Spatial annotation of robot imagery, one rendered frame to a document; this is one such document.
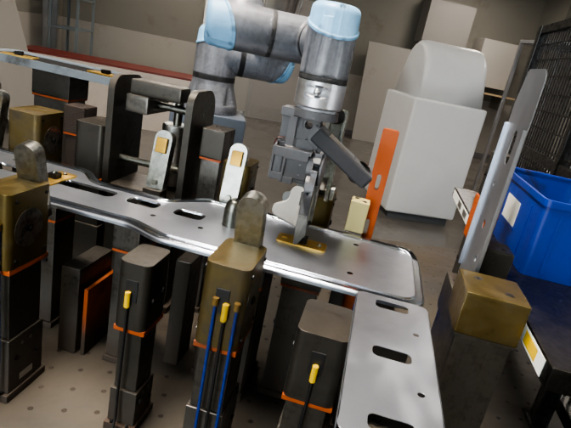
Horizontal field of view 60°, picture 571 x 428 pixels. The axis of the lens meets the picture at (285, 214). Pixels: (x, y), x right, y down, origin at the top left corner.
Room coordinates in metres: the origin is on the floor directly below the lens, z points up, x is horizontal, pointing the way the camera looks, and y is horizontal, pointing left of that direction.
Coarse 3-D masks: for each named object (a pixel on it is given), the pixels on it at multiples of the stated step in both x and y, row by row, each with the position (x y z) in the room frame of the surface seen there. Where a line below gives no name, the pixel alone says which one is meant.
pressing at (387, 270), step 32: (0, 160) 0.88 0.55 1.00; (64, 192) 0.78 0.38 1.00; (128, 192) 0.85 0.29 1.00; (128, 224) 0.72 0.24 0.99; (160, 224) 0.73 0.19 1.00; (192, 224) 0.76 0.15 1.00; (288, 224) 0.85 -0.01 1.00; (288, 256) 0.70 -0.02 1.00; (320, 256) 0.73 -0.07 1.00; (352, 256) 0.76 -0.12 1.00; (384, 256) 0.79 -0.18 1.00; (352, 288) 0.65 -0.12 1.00; (384, 288) 0.66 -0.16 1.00; (416, 288) 0.69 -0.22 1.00
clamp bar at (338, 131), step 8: (344, 112) 0.92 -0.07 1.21; (344, 120) 0.92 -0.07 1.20; (328, 128) 0.92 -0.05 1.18; (336, 128) 0.93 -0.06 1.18; (344, 128) 0.92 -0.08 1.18; (336, 136) 0.92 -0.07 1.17; (328, 160) 0.92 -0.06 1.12; (328, 168) 0.92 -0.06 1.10; (328, 176) 0.91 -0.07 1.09; (328, 184) 0.90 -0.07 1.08; (328, 192) 0.90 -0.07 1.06
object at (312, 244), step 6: (282, 234) 0.79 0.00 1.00; (288, 234) 0.79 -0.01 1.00; (282, 240) 0.76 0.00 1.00; (288, 240) 0.76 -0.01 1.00; (300, 240) 0.76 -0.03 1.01; (306, 240) 0.76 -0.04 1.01; (312, 240) 0.79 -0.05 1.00; (300, 246) 0.75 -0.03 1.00; (306, 246) 0.75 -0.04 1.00; (312, 246) 0.76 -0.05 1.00; (324, 246) 0.77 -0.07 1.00
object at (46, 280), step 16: (48, 224) 0.82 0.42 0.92; (64, 224) 0.85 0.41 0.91; (48, 240) 0.82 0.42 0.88; (64, 240) 0.85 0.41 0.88; (48, 256) 0.82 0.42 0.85; (64, 256) 0.85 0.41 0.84; (48, 272) 0.82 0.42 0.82; (48, 288) 0.82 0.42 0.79; (48, 304) 0.82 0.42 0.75; (48, 320) 0.82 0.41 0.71
